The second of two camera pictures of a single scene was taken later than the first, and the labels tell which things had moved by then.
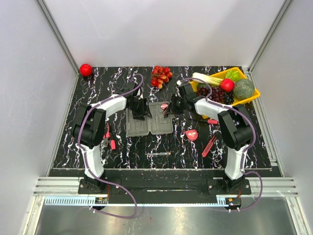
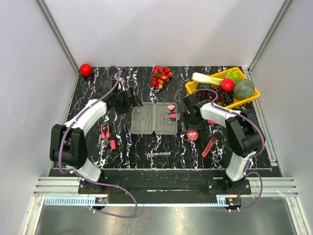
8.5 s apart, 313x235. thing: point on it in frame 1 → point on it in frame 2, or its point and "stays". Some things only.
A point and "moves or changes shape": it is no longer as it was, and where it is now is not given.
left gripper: x=144 y=111 → x=130 y=102
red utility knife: x=209 y=147 stays
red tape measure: x=191 y=134 stays
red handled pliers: x=106 y=136 stays
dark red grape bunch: x=216 y=94 stays
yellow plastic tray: x=193 y=84 stays
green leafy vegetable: x=233 y=74 stays
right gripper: x=171 y=106 → x=185 y=118
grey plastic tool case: x=156 y=125 moves or changes shape
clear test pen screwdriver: x=159 y=153 stays
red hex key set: x=165 y=114 → x=172 y=117
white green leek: x=209 y=79 stays
